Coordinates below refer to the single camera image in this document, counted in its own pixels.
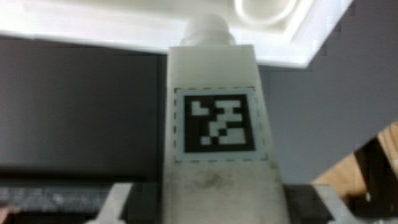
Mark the white square tabletop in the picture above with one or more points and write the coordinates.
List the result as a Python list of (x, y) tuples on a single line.
[(281, 25)]

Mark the white table leg with tag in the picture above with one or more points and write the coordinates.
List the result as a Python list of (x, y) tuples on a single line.
[(222, 188)]

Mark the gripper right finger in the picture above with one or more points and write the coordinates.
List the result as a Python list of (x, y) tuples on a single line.
[(316, 206)]

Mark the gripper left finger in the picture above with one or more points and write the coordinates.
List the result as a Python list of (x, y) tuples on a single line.
[(130, 204)]

